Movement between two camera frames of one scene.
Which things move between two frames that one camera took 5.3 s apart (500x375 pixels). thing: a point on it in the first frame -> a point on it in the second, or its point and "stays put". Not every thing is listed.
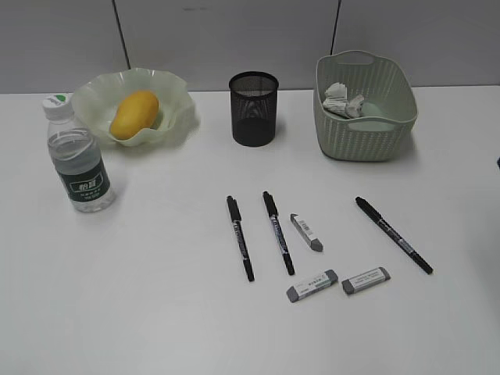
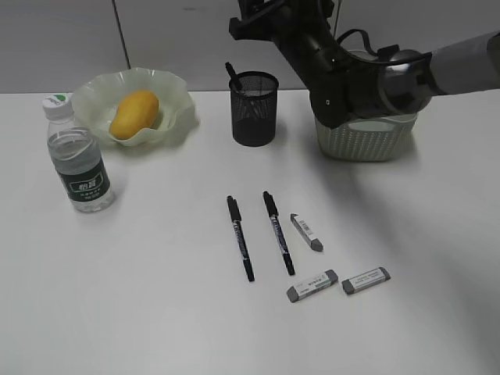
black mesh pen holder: [254, 105] stays put
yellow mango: [136, 112] stays put
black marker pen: [393, 233] -> [233, 79]
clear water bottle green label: [75, 155] stays put
